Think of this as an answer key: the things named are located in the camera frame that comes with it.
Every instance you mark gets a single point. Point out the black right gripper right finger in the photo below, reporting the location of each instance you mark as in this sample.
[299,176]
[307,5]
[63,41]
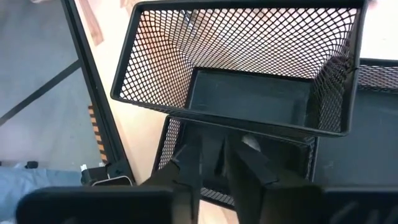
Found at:
[258,193]

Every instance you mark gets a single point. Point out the black aluminium table frame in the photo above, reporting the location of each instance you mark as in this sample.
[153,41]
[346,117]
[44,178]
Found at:
[93,87]

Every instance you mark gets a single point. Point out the black mesh desk organizer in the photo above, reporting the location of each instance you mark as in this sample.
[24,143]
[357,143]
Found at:
[248,96]

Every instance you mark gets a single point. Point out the light blue cloth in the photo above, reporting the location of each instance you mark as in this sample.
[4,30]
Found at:
[37,186]

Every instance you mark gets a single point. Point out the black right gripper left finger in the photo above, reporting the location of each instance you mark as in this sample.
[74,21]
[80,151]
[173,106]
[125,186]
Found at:
[189,168]

